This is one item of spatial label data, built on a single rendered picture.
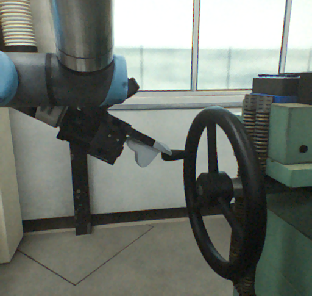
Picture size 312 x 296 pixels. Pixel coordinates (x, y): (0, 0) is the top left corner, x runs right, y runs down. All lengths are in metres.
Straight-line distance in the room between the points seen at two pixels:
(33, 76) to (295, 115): 0.37
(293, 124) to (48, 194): 1.68
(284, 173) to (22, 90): 0.39
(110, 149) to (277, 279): 0.46
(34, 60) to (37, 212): 1.66
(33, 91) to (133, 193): 1.58
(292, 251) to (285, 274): 0.06
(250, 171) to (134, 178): 1.56
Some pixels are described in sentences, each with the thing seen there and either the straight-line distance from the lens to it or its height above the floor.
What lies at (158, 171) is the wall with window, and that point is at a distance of 1.92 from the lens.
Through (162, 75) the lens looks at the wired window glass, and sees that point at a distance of 1.89.
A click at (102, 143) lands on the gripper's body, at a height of 0.89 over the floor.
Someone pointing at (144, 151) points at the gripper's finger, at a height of 0.87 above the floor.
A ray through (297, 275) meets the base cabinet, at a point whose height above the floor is 0.62.
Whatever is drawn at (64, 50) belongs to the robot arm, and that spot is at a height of 1.03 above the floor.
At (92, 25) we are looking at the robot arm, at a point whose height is 1.06.
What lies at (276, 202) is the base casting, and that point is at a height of 0.74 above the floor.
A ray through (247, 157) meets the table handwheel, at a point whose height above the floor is 0.90.
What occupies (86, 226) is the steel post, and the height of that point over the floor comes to 0.06.
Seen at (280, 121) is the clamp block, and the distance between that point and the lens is 0.48.
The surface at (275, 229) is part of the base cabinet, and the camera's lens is 0.70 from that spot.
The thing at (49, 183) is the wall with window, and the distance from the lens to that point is 1.94.
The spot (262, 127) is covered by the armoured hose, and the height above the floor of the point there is 0.92.
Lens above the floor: 1.01
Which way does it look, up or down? 14 degrees down
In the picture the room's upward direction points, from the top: straight up
